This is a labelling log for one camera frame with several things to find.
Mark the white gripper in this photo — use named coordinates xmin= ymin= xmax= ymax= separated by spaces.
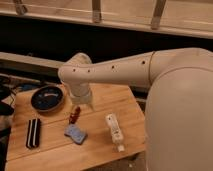
xmin=69 ymin=83 xmax=94 ymax=110

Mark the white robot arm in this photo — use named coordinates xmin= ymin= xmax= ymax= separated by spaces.
xmin=58 ymin=48 xmax=213 ymax=171

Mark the blue sponge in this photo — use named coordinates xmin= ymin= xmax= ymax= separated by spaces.
xmin=64 ymin=124 xmax=87 ymax=145

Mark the wooden table board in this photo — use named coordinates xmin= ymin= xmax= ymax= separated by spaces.
xmin=5 ymin=84 xmax=145 ymax=171

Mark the dark blue round bowl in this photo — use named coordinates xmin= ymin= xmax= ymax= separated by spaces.
xmin=31 ymin=86 xmax=64 ymax=112

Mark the black object at left edge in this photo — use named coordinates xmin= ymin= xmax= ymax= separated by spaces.
xmin=0 ymin=76 xmax=14 ymax=138

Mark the wooden railing post middle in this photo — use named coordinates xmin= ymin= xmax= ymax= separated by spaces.
xmin=92 ymin=0 xmax=101 ymax=23

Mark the wooden railing post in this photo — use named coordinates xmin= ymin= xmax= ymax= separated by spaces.
xmin=92 ymin=0 xmax=101 ymax=23
xmin=13 ymin=0 xmax=27 ymax=15
xmin=151 ymin=0 xmax=166 ymax=30

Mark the wooden railing post left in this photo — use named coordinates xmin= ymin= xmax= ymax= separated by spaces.
xmin=13 ymin=0 xmax=27 ymax=15

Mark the wooden railing post right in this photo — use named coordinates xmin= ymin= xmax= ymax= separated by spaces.
xmin=151 ymin=0 xmax=166 ymax=30

